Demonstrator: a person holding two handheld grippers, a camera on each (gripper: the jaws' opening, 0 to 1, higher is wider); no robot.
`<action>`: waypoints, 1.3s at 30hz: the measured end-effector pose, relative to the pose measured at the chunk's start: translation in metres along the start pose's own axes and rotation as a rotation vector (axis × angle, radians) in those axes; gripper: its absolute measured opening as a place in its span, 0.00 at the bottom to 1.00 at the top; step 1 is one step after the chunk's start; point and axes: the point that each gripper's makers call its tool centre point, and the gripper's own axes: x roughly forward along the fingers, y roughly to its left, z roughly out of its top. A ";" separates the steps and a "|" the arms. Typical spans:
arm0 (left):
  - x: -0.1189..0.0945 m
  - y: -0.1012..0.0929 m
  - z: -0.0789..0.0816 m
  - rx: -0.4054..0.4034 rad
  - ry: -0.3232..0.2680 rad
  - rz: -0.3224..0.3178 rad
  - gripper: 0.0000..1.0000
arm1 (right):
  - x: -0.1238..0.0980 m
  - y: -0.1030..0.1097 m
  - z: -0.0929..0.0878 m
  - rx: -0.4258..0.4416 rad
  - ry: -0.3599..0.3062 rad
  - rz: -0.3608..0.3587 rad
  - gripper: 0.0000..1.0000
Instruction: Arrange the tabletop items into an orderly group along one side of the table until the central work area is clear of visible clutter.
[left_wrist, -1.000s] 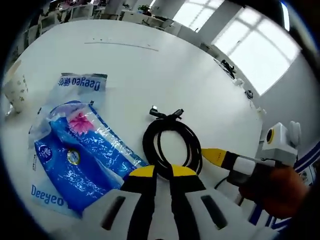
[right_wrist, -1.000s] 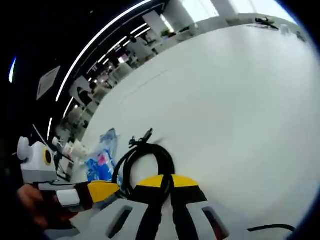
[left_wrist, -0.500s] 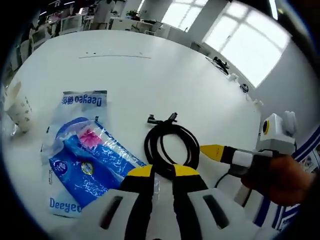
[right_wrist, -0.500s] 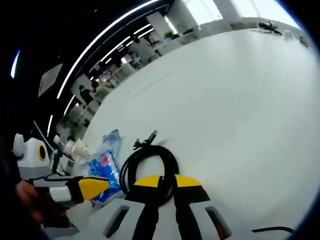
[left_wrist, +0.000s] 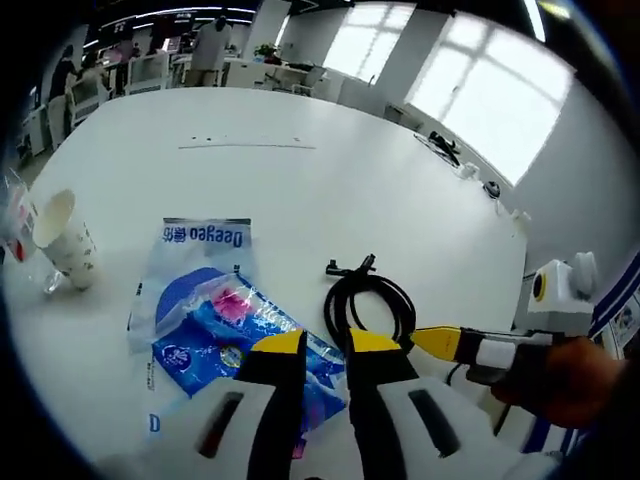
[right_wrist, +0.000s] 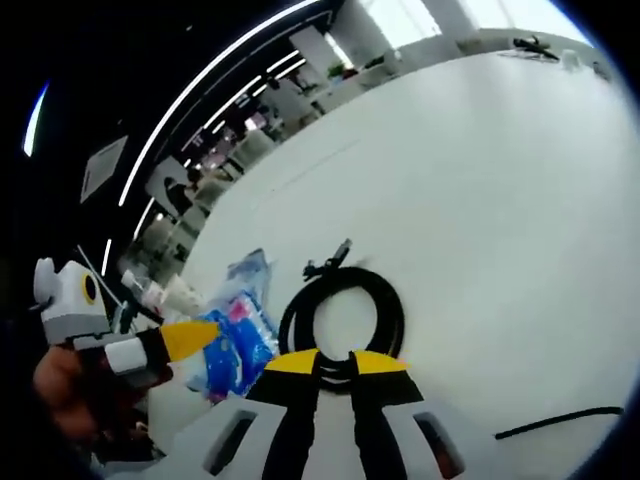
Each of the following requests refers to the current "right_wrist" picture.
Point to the green potted plant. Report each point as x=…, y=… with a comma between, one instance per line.
x=336, y=71

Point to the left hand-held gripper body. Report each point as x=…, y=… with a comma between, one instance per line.
x=70, y=310

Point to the person's left hand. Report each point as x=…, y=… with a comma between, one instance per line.
x=75, y=390

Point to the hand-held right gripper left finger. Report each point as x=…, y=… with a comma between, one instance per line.
x=280, y=415

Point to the small white cup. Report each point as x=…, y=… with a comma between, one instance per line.
x=572, y=59

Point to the ceiling air vent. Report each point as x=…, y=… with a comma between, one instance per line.
x=102, y=170

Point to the clear water bottle red label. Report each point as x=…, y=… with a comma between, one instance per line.
x=142, y=297

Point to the blue plastic packet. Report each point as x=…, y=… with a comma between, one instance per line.
x=240, y=345

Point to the white leaf-print paper cup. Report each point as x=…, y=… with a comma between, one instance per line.
x=182, y=297

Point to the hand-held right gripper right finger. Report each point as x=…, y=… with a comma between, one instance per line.
x=385, y=415

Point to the black object on far desk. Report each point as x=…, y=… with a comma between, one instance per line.
x=535, y=46

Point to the long ceiling light strip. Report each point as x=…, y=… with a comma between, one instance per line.
x=200, y=85

